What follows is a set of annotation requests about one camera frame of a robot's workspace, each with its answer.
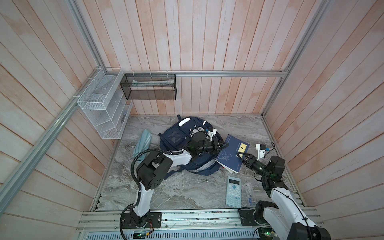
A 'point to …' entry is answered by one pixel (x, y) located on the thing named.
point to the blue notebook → (227, 156)
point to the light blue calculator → (233, 193)
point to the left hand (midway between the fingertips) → (229, 147)
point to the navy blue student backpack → (174, 138)
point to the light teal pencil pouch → (143, 144)
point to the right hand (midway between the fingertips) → (238, 154)
